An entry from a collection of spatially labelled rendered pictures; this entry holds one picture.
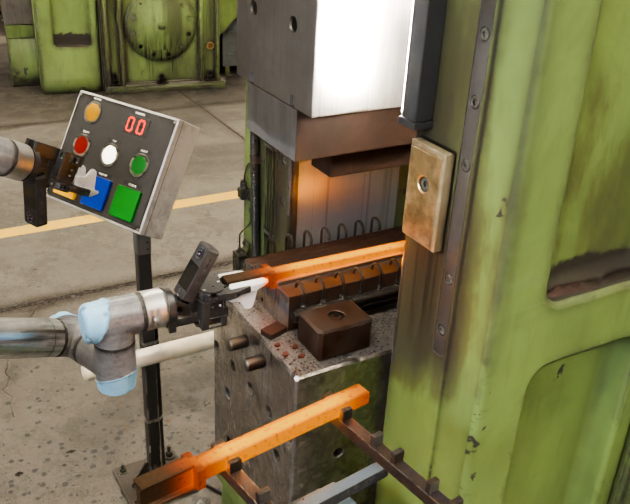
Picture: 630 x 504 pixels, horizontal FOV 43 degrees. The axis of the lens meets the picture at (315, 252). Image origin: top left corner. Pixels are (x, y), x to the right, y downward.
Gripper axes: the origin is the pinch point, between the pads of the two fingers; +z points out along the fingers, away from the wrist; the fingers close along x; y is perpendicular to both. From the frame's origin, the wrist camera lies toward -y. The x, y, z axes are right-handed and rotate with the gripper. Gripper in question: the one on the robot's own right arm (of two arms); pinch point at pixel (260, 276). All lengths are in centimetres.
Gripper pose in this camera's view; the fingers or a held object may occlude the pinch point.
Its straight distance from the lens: 158.1
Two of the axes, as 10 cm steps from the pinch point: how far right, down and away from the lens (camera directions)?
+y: -0.6, 8.9, 4.5
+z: 8.7, -1.8, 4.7
